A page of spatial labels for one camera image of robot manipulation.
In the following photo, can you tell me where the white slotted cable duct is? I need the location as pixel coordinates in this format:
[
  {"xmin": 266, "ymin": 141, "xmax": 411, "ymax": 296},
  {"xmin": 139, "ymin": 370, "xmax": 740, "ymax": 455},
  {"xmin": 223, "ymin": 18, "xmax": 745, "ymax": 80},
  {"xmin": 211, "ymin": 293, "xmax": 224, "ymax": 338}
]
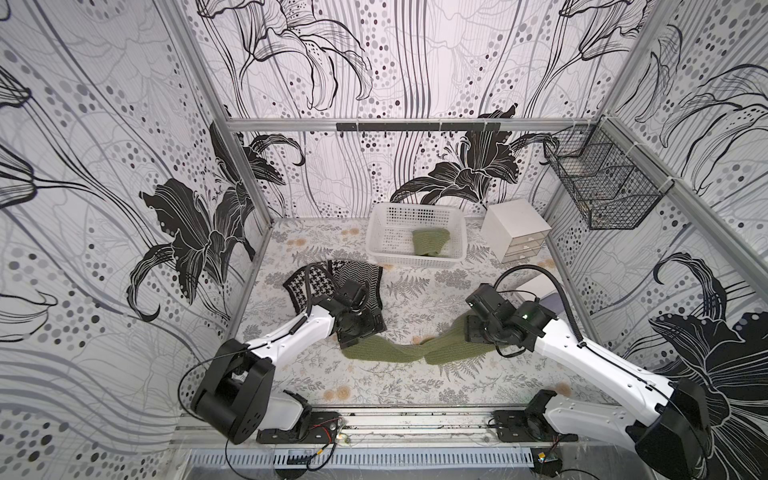
[{"xmin": 187, "ymin": 447, "xmax": 534, "ymax": 470}]

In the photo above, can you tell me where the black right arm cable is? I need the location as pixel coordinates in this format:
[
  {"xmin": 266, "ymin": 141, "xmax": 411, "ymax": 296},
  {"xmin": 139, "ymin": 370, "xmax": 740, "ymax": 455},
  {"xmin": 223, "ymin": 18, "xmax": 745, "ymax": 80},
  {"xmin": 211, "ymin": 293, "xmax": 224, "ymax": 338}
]
[{"xmin": 493, "ymin": 263, "xmax": 586, "ymax": 346}]

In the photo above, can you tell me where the white plastic laundry basket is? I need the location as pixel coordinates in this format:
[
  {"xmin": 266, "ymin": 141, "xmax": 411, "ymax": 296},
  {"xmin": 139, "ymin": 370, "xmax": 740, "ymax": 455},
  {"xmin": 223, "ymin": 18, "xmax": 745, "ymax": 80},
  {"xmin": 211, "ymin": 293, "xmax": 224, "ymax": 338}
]
[{"xmin": 366, "ymin": 203, "xmax": 468, "ymax": 269}]

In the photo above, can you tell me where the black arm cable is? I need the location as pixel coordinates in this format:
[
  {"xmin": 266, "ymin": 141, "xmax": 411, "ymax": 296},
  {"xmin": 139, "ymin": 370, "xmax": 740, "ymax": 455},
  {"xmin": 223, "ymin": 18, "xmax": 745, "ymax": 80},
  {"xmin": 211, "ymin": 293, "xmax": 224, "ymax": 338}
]
[
  {"xmin": 493, "ymin": 263, "xmax": 586, "ymax": 346},
  {"xmin": 302, "ymin": 263, "xmax": 319, "ymax": 319}
]

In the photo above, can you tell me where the green knitted scarf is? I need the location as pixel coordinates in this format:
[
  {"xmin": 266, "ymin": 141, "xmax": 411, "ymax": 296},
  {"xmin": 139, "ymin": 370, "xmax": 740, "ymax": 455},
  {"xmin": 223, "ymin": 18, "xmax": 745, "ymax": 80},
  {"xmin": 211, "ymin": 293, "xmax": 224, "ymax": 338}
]
[
  {"xmin": 341, "ymin": 312, "xmax": 494, "ymax": 366},
  {"xmin": 412, "ymin": 228, "xmax": 451, "ymax": 257}
]

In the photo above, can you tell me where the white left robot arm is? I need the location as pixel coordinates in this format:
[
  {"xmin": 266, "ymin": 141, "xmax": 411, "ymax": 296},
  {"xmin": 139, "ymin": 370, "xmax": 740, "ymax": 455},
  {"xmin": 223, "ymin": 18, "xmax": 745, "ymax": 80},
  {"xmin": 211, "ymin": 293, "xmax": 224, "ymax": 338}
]
[{"xmin": 190, "ymin": 280, "xmax": 384, "ymax": 445}]

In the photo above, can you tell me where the black wire wall basket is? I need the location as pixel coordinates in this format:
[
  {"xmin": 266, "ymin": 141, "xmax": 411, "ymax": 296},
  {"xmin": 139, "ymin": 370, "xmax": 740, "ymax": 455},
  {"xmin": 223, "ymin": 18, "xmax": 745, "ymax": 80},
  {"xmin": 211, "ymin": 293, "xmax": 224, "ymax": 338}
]
[{"xmin": 543, "ymin": 120, "xmax": 674, "ymax": 230}]

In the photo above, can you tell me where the lavender flat pad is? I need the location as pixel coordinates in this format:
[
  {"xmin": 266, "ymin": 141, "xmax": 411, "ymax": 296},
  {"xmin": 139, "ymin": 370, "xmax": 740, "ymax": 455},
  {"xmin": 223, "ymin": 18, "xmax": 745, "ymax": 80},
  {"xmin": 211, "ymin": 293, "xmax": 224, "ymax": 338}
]
[{"xmin": 546, "ymin": 293, "xmax": 566, "ymax": 318}]

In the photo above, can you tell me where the white rectangular box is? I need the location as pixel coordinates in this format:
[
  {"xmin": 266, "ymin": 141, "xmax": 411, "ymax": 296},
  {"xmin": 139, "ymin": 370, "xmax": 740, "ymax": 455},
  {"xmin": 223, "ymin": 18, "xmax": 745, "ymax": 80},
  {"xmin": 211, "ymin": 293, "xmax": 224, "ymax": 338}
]
[{"xmin": 516, "ymin": 274, "xmax": 558, "ymax": 301}]

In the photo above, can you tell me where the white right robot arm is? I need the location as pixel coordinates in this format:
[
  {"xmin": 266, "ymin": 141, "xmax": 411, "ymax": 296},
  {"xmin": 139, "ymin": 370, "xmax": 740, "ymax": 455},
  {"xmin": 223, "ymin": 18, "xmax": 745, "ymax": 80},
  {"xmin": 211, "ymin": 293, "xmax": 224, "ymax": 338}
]
[{"xmin": 465, "ymin": 283, "xmax": 714, "ymax": 479}]

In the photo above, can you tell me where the white mini drawer cabinet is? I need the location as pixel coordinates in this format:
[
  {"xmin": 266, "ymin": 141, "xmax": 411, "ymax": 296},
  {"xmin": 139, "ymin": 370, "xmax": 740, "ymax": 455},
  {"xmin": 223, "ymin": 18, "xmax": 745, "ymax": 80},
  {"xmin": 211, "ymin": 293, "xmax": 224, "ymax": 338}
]
[{"xmin": 481, "ymin": 199, "xmax": 551, "ymax": 263}]

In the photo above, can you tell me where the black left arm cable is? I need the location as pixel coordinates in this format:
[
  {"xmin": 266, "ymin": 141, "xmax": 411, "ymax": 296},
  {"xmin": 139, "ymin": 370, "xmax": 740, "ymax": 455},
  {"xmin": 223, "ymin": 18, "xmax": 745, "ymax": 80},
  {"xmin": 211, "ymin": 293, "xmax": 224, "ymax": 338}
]
[{"xmin": 302, "ymin": 263, "xmax": 319, "ymax": 319}]

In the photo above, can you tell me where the black white patterned scarf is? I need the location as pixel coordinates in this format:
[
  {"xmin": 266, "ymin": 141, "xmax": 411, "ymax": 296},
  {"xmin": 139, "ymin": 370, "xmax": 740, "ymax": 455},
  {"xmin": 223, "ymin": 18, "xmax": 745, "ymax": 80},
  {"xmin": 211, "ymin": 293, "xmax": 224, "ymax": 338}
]
[{"xmin": 283, "ymin": 259, "xmax": 383, "ymax": 313}]

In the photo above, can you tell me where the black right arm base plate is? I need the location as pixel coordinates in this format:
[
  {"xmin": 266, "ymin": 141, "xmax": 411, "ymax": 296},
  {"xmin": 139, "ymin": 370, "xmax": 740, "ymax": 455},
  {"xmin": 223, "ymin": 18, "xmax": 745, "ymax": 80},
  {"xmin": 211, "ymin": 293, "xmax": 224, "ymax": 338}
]
[{"xmin": 487, "ymin": 390, "xmax": 579, "ymax": 443}]

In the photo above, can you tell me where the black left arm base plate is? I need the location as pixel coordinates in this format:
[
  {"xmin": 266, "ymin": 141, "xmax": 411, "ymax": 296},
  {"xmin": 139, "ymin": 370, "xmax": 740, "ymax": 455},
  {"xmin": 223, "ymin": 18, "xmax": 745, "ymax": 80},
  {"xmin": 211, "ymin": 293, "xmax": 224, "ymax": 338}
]
[{"xmin": 256, "ymin": 390, "xmax": 342, "ymax": 445}]

